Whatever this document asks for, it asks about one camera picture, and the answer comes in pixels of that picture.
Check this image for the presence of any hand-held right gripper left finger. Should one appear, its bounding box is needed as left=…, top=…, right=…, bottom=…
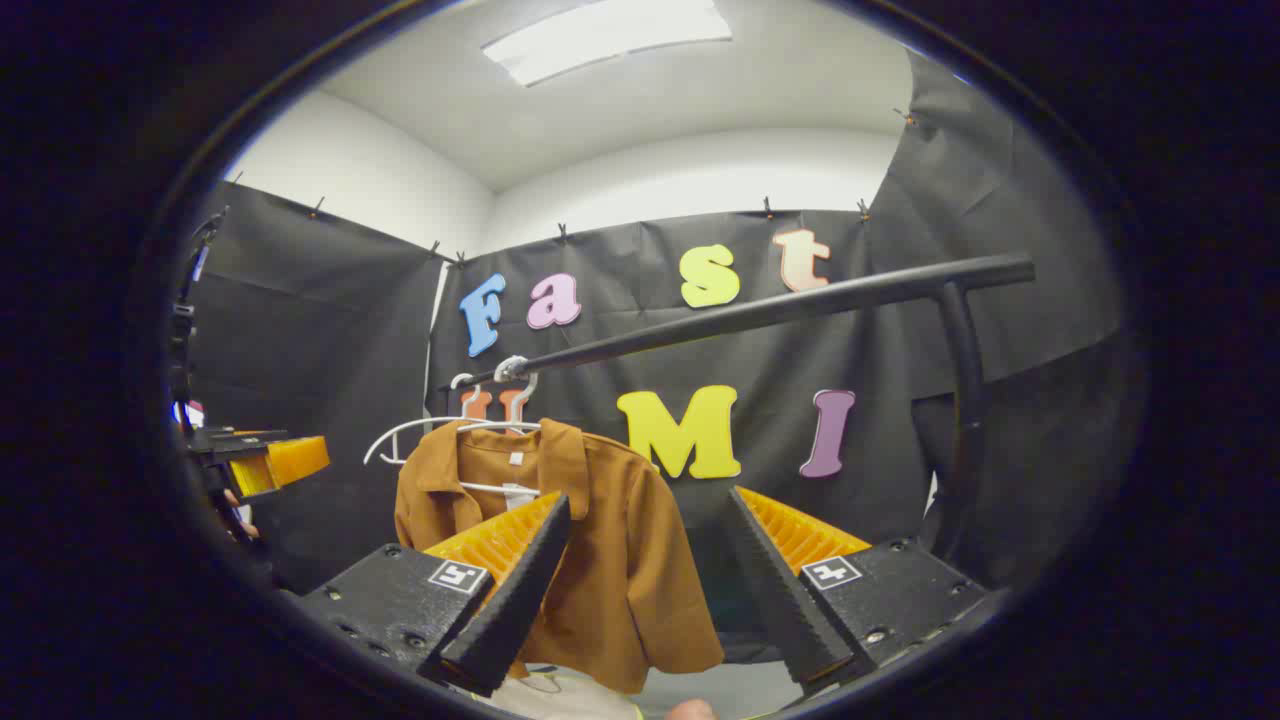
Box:
left=285, top=490, right=573, bottom=699

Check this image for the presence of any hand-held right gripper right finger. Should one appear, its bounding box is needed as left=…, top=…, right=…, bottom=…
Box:
left=722, top=485, right=989, bottom=701

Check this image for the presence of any brown short-sleeved shirt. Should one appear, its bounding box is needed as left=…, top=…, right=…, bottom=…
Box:
left=393, top=417, right=726, bottom=696

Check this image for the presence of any white laundry hamper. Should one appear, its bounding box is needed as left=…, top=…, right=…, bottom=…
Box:
left=470, top=663, right=647, bottom=720

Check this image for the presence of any white plastic hanger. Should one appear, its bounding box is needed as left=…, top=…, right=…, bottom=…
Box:
left=455, top=354, right=547, bottom=499
left=362, top=372, right=481, bottom=468

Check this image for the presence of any black clothes rack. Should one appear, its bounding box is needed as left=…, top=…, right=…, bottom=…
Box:
left=438, top=253, right=1037, bottom=573

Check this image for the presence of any dark metal stand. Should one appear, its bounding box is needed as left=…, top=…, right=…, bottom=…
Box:
left=168, top=205, right=229, bottom=431

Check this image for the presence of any black backdrop cloth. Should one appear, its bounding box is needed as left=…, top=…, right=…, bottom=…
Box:
left=183, top=48, right=1128, bottom=663

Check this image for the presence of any row of small backdrop clips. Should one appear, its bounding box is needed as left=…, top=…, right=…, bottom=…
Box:
left=230, top=108, right=917, bottom=267

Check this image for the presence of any ceiling light panel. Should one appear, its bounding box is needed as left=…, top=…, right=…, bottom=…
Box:
left=480, top=0, right=734, bottom=88

